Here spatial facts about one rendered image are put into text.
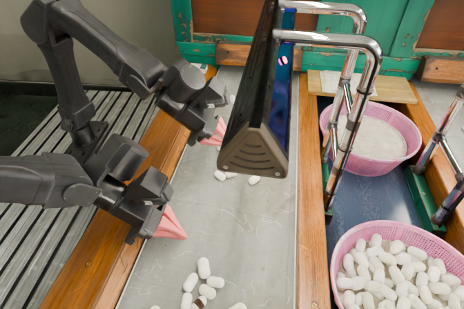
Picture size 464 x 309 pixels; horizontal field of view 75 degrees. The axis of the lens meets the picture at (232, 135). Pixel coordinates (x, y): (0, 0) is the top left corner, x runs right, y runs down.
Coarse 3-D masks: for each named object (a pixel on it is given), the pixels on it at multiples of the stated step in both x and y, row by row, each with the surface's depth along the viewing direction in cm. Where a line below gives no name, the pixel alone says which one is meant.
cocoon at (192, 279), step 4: (188, 276) 54; (192, 276) 53; (196, 276) 54; (188, 280) 53; (192, 280) 53; (196, 280) 53; (184, 284) 53; (188, 284) 52; (192, 284) 53; (184, 288) 52; (188, 288) 52; (192, 288) 52
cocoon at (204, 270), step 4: (200, 260) 55; (204, 260) 55; (200, 264) 55; (204, 264) 55; (208, 264) 55; (200, 268) 54; (204, 268) 54; (208, 268) 55; (200, 272) 54; (204, 272) 54; (208, 272) 54; (200, 276) 54; (204, 276) 54; (208, 276) 54
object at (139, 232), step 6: (126, 186) 55; (120, 198) 52; (114, 204) 52; (150, 210) 54; (144, 222) 52; (132, 228) 56; (138, 228) 52; (132, 234) 53; (138, 234) 51; (144, 234) 51; (126, 240) 54; (132, 240) 54
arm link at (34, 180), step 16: (0, 160) 40; (16, 160) 41; (32, 160) 43; (48, 160) 45; (64, 160) 47; (0, 176) 38; (16, 176) 39; (32, 176) 41; (48, 176) 42; (64, 176) 43; (80, 176) 45; (0, 192) 39; (16, 192) 40; (32, 192) 41; (48, 192) 43
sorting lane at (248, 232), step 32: (192, 160) 78; (192, 192) 70; (224, 192) 70; (256, 192) 70; (288, 192) 70; (192, 224) 64; (224, 224) 64; (256, 224) 64; (288, 224) 64; (160, 256) 58; (192, 256) 58; (224, 256) 58; (256, 256) 58; (288, 256) 58; (128, 288) 54; (160, 288) 54; (224, 288) 54; (256, 288) 54; (288, 288) 54
